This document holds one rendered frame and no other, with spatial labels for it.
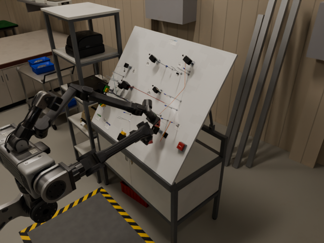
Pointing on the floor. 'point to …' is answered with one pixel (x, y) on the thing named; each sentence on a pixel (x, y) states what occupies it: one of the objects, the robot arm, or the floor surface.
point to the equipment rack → (87, 11)
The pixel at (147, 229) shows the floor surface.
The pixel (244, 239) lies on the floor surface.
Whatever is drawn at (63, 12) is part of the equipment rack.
